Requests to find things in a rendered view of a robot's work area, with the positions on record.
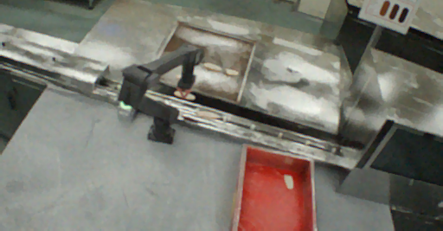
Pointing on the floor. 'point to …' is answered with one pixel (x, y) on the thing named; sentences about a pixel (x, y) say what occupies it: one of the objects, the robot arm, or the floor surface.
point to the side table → (137, 176)
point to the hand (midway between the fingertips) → (184, 93)
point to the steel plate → (129, 33)
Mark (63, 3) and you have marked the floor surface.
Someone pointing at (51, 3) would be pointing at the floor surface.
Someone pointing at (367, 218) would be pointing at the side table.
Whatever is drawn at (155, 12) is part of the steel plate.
